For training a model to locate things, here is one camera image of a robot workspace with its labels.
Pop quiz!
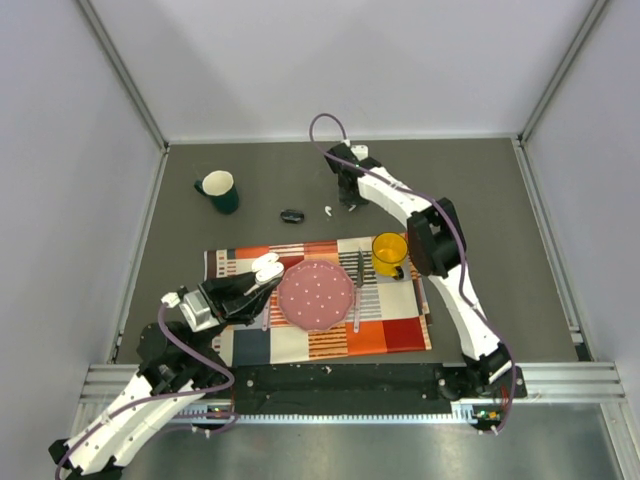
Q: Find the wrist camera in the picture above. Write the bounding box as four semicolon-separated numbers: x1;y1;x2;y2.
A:
350;145;369;161
179;291;219;332

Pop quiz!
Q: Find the yellow enamel mug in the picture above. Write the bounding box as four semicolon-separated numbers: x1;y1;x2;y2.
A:
371;232;409;281

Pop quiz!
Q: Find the colourful patchwork placemat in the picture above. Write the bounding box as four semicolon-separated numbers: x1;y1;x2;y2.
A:
204;237;432;367

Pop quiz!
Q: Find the pink handled fork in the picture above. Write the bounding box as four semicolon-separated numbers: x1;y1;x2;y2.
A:
261;300;271;331

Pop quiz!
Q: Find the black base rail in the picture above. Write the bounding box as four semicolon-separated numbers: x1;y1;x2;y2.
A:
231;363;473;414

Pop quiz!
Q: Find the grey cable duct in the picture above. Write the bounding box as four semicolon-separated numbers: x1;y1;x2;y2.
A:
171;403;501;429

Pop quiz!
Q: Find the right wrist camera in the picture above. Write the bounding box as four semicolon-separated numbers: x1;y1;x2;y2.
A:
350;145;369;161

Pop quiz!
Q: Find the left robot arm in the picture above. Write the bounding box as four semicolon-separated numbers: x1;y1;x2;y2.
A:
49;270;283;479

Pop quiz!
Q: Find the dark green mug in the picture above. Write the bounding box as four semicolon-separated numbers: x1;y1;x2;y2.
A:
194;170;239;215

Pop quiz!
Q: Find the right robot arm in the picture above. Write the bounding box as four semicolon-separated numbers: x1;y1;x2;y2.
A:
323;141;517;399

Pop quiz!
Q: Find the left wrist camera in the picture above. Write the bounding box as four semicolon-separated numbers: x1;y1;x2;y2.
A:
179;291;219;332

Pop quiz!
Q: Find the white earbud case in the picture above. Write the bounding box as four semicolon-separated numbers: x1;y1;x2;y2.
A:
251;252;285;285

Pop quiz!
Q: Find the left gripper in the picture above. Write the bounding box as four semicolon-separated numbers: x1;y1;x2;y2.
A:
185;263;282;356

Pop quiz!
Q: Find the black knife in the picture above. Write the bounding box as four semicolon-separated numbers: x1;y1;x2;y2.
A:
356;249;365;289

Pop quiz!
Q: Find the pink dotted plate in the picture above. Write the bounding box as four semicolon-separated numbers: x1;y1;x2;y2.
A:
276;260;355;332

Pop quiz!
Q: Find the black earbud charging case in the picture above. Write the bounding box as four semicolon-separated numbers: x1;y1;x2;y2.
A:
280;209;305;224

